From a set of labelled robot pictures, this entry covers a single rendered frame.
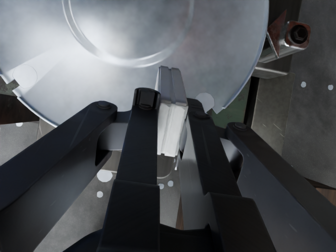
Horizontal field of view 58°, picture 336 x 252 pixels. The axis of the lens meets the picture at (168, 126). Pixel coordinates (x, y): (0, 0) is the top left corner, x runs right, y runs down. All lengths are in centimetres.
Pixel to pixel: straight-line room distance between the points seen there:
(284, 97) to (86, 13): 33
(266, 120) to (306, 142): 82
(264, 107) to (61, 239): 90
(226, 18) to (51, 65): 18
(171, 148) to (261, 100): 36
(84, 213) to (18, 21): 90
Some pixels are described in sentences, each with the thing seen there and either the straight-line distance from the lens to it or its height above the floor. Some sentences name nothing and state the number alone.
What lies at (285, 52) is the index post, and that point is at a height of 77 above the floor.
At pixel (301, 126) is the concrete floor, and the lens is 130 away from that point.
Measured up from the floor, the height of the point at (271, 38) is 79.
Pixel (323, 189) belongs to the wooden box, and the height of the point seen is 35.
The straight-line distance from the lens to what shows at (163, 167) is 32.
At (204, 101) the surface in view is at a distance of 32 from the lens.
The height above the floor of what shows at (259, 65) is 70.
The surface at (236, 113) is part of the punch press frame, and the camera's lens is 48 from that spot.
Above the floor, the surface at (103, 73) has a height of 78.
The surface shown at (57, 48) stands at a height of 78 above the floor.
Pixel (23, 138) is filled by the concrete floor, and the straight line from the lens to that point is 115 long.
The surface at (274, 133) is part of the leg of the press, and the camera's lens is 51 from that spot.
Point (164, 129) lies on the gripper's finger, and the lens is 15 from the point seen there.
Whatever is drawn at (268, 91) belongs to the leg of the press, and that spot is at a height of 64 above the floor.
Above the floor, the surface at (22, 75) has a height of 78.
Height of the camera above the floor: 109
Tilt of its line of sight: 81 degrees down
